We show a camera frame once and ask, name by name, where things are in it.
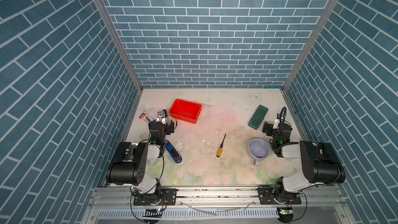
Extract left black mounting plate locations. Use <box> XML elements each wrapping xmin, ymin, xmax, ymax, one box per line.
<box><xmin>133</xmin><ymin>188</ymin><xmax>177</xmax><ymax>206</ymax></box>

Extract pencil box white red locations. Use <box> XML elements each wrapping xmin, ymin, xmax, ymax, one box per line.
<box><xmin>139</xmin><ymin>113</ymin><xmax>155</xmax><ymax>123</ymax></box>

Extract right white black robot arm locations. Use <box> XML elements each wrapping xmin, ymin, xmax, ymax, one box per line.
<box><xmin>262</xmin><ymin>122</ymin><xmax>346</xmax><ymax>204</ymax></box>

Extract red plastic bin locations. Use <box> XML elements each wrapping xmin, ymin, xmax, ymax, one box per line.
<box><xmin>169</xmin><ymin>99</ymin><xmax>202</xmax><ymax>124</ymax></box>

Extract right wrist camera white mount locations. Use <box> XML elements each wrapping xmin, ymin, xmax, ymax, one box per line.
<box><xmin>273</xmin><ymin>114</ymin><xmax>280</xmax><ymax>130</ymax></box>

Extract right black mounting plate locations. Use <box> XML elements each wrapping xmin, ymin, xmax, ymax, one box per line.
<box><xmin>257</xmin><ymin>186</ymin><xmax>302</xmax><ymax>205</ymax></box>

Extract white marker black cap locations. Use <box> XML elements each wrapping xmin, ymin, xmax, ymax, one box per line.
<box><xmin>157</xmin><ymin>111</ymin><xmax>167</xmax><ymax>124</ymax></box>

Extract dark green rectangular block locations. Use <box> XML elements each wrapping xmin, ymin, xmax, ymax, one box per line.
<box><xmin>248</xmin><ymin>105</ymin><xmax>268</xmax><ymax>130</ymax></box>

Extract lavender plastic cup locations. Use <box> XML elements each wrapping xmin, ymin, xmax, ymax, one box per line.
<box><xmin>248</xmin><ymin>139</ymin><xmax>270</xmax><ymax>167</ymax></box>

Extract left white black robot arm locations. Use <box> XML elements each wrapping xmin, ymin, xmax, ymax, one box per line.
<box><xmin>106</xmin><ymin>118</ymin><xmax>177</xmax><ymax>198</ymax></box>

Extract yellow handled black screwdriver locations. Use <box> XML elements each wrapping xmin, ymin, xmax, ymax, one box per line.
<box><xmin>216</xmin><ymin>134</ymin><xmax>226</xmax><ymax>158</ymax></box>

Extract black mounting plate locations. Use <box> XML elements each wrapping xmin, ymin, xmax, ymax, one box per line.
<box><xmin>257</xmin><ymin>186</ymin><xmax>302</xmax><ymax>205</ymax></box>
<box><xmin>133</xmin><ymin>188</ymin><xmax>177</xmax><ymax>206</ymax></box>

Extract aluminium front rail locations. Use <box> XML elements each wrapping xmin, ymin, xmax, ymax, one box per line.
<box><xmin>83</xmin><ymin>186</ymin><xmax>354</xmax><ymax>224</ymax></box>

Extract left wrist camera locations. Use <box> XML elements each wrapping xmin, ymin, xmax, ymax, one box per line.
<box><xmin>159</xmin><ymin>110</ymin><xmax>170</xmax><ymax>124</ymax></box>

